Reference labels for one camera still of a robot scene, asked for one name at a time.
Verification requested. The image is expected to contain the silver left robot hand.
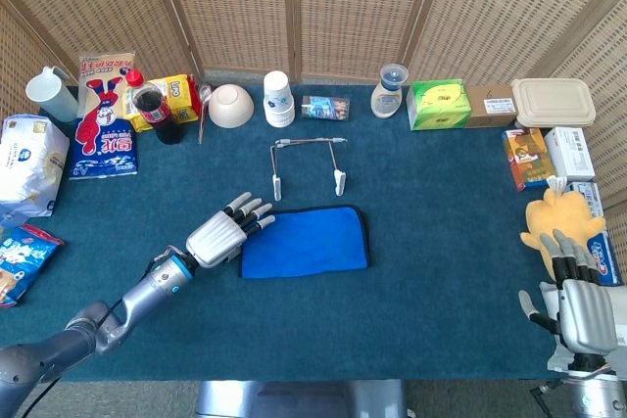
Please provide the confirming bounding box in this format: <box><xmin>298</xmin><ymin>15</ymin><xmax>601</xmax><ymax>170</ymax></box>
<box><xmin>185</xmin><ymin>191</ymin><xmax>277</xmax><ymax>270</ymax></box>

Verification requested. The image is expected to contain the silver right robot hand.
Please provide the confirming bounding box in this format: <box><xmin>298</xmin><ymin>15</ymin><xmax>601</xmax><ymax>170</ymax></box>
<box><xmin>517</xmin><ymin>228</ymin><xmax>619</xmax><ymax>355</ymax></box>

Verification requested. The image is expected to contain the grey and blue cloth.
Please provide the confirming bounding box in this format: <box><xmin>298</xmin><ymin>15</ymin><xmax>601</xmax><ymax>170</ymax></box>
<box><xmin>238</xmin><ymin>204</ymin><xmax>371</xmax><ymax>281</ymax></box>

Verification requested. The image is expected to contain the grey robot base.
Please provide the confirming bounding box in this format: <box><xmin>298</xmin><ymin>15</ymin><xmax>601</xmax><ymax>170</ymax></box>
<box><xmin>195</xmin><ymin>378</ymin><xmax>408</xmax><ymax>418</ymax></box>

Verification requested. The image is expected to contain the white metal rack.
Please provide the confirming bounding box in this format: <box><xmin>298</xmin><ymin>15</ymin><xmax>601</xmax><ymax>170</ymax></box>
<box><xmin>270</xmin><ymin>136</ymin><xmax>350</xmax><ymax>203</ymax></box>

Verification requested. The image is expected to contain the blue white toothpaste box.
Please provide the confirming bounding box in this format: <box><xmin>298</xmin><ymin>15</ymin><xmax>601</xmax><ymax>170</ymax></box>
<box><xmin>585</xmin><ymin>229</ymin><xmax>622</xmax><ymax>287</ymax></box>

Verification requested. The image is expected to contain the yellow plush toy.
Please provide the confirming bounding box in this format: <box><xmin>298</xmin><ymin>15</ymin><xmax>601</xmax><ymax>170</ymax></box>
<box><xmin>519</xmin><ymin>187</ymin><xmax>607</xmax><ymax>285</ymax></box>

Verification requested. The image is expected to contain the cream bowl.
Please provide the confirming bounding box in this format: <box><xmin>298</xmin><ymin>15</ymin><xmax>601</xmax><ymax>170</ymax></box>
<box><xmin>208</xmin><ymin>83</ymin><xmax>256</xmax><ymax>129</ymax></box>

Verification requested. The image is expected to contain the cola bottle red label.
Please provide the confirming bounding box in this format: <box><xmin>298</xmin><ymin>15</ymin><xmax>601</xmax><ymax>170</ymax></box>
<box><xmin>125</xmin><ymin>69</ymin><xmax>186</xmax><ymax>146</ymax></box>

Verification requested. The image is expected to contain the metal spoon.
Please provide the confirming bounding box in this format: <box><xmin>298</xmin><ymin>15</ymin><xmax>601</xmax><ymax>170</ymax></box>
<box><xmin>197</xmin><ymin>82</ymin><xmax>215</xmax><ymax>145</ymax></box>

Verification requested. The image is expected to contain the red white blue food bag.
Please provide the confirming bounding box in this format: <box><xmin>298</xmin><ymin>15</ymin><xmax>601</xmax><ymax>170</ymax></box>
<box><xmin>68</xmin><ymin>51</ymin><xmax>139</xmax><ymax>181</ymax></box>

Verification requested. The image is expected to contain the yellow Lipo biscuit pack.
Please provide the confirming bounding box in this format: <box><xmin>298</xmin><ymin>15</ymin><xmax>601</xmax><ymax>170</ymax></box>
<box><xmin>121</xmin><ymin>73</ymin><xmax>203</xmax><ymax>133</ymax></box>

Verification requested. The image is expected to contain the stack of paper cups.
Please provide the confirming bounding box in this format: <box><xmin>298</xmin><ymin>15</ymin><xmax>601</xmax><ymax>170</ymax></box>
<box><xmin>263</xmin><ymin>70</ymin><xmax>297</xmax><ymax>128</ymax></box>

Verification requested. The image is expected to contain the blue carpet table cover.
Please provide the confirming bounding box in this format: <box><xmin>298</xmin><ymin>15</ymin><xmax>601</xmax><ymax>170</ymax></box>
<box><xmin>0</xmin><ymin>83</ymin><xmax>597</xmax><ymax>383</ymax></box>

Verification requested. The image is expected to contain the white box with barcode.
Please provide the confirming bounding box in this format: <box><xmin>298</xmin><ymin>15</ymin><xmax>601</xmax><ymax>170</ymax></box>
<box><xmin>543</xmin><ymin>126</ymin><xmax>597</xmax><ymax>183</ymax></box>

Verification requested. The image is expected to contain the orange carton box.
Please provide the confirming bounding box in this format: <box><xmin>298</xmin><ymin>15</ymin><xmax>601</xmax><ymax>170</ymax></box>
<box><xmin>501</xmin><ymin>127</ymin><xmax>558</xmax><ymax>193</ymax></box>

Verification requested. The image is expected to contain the clear biscuit tube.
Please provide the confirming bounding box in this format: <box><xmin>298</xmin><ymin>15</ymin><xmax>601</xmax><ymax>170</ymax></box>
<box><xmin>300</xmin><ymin>95</ymin><xmax>352</xmax><ymax>121</ymax></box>

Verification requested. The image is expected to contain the blue snack bag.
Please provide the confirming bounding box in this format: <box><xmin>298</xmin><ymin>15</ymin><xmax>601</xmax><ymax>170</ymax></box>
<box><xmin>0</xmin><ymin>224</ymin><xmax>66</xmax><ymax>309</ymax></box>

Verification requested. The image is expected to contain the large white flour bag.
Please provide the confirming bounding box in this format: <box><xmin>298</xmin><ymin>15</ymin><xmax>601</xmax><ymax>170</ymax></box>
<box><xmin>0</xmin><ymin>113</ymin><xmax>71</xmax><ymax>228</ymax></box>

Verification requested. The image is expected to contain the beige lidded food container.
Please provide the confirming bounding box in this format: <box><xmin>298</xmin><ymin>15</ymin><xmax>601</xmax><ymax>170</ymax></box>
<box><xmin>510</xmin><ymin>77</ymin><xmax>598</xmax><ymax>129</ymax></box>

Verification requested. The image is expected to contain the white plastic jug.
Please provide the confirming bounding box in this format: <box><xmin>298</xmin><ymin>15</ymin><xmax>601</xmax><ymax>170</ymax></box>
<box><xmin>24</xmin><ymin>65</ymin><xmax>80</xmax><ymax>123</ymax></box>

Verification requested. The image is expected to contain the cream bottle blue cap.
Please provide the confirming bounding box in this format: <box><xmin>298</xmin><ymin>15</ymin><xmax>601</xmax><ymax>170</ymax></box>
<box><xmin>370</xmin><ymin>63</ymin><xmax>410</xmax><ymax>119</ymax></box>

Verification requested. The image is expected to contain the brown cardboard box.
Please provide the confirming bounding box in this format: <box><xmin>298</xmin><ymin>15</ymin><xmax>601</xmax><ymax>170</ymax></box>
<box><xmin>464</xmin><ymin>84</ymin><xmax>519</xmax><ymax>129</ymax></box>

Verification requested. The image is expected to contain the green tissue box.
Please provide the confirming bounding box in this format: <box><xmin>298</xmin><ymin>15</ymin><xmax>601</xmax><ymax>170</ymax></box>
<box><xmin>406</xmin><ymin>77</ymin><xmax>472</xmax><ymax>132</ymax></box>

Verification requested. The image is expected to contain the bamboo folding screen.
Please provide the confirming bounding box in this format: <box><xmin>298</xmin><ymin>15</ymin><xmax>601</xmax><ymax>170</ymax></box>
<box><xmin>0</xmin><ymin>0</ymin><xmax>627</xmax><ymax>223</ymax></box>

